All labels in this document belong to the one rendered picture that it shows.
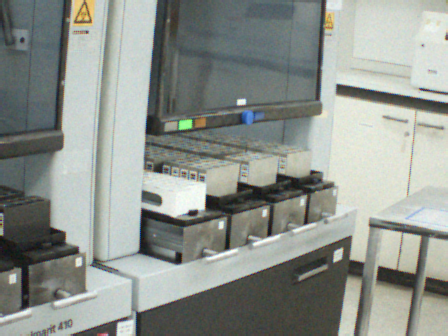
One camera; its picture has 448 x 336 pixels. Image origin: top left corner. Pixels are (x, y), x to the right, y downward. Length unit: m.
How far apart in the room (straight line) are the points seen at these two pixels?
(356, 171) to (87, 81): 2.71
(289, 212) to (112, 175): 0.50
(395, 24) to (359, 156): 0.89
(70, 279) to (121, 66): 0.40
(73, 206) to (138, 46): 0.31
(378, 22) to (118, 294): 3.37
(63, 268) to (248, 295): 0.59
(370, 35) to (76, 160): 3.35
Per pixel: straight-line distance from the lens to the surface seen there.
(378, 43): 4.76
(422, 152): 4.00
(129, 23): 1.63
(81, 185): 1.59
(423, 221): 1.85
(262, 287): 1.98
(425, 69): 3.98
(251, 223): 1.88
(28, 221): 1.49
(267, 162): 2.04
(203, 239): 1.75
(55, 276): 1.45
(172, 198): 1.72
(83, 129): 1.57
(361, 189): 4.15
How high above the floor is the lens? 1.23
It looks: 11 degrees down
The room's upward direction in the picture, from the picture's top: 5 degrees clockwise
